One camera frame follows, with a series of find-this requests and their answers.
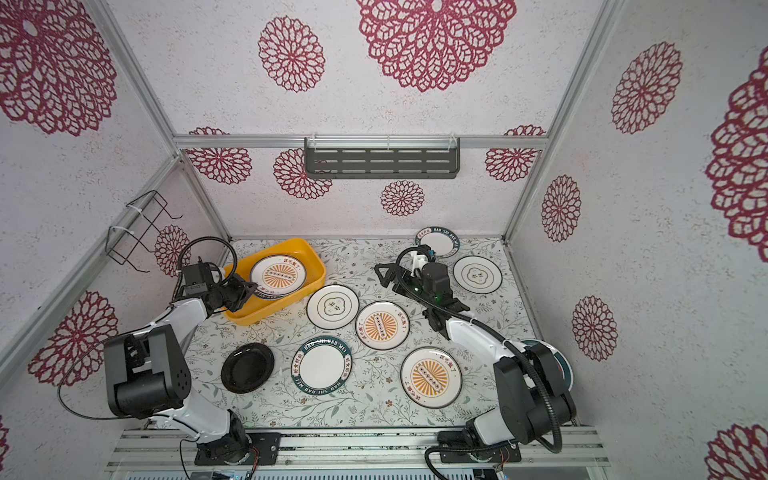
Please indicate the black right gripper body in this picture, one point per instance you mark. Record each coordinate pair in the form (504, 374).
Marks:
(412, 287)

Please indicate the small green-rim lettered plate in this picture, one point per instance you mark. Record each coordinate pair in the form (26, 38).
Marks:
(442, 241)

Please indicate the grey slotted wall shelf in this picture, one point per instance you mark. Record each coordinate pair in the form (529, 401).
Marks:
(388, 159)

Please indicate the large orange sunburst plate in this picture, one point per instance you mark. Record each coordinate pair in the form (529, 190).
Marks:
(431, 377)

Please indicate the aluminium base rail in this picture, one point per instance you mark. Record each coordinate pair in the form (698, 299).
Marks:
(164, 453)

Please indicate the large green-rim lettered plate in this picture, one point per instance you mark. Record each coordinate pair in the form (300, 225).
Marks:
(321, 365)

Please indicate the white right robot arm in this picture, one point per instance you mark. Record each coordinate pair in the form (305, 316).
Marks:
(533, 398)

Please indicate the yellow plastic bin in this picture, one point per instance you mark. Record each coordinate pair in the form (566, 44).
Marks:
(256, 308)

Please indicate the large white clover-emblem plate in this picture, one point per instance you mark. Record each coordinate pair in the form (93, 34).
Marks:
(332, 307)

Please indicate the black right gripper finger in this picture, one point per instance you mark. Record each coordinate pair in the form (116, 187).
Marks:
(394, 283)
(387, 270)

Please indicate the black plate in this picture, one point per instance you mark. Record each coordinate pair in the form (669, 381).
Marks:
(247, 368)

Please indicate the medium orange sunburst plate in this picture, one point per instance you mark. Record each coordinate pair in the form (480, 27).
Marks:
(382, 325)

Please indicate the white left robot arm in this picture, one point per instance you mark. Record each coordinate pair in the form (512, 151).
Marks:
(147, 376)

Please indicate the green-rim red-line plate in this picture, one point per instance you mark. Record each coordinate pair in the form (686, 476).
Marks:
(564, 365)

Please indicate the small white clover-emblem plate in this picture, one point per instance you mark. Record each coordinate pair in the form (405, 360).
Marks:
(478, 275)

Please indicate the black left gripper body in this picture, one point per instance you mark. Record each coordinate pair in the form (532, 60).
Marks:
(230, 291)

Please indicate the black wire wall rack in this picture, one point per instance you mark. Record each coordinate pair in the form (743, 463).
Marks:
(144, 214)

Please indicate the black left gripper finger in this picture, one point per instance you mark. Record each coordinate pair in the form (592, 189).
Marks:
(235, 304)
(242, 287)

